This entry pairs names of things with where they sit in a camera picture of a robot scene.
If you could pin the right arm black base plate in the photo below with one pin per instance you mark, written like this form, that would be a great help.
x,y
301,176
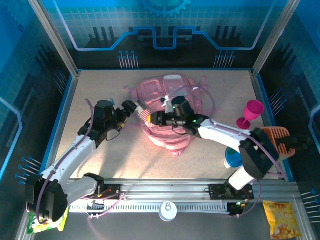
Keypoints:
x,y
217,192

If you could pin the white round can lid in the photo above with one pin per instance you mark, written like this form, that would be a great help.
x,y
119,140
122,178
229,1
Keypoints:
x,y
168,211

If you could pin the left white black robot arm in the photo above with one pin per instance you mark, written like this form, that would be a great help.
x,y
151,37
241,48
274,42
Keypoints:
x,y
67,160

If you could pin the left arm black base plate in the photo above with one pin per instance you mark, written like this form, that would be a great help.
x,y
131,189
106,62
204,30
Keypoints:
x,y
112,190

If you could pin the aluminium mounting rail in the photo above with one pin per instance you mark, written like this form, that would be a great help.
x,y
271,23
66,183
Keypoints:
x,y
162,187

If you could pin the blue bowl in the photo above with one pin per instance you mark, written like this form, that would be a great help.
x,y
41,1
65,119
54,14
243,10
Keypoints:
x,y
233,157

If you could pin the black tool in holder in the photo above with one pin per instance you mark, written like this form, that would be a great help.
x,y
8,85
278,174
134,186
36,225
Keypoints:
x,y
297,142

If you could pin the orange cream utensil holder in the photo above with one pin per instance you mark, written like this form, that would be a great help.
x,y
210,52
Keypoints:
x,y
277,132

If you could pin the white striped printed item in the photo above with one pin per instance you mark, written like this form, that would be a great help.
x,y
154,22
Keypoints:
x,y
143,111

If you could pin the magenta plastic goblet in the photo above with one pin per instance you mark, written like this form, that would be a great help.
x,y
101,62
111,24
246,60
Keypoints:
x,y
253,107

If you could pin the aluminium frame post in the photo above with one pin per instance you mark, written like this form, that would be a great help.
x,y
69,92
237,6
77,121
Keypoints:
x,y
53,37
271,37

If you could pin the pink student backpack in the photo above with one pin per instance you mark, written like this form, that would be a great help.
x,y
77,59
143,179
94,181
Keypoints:
x,y
165,140

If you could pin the yellow snack bag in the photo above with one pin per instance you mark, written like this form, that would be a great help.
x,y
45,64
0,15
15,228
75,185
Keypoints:
x,y
282,220

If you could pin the green yellow candy bag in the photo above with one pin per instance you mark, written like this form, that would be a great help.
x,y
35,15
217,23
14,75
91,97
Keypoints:
x,y
63,221

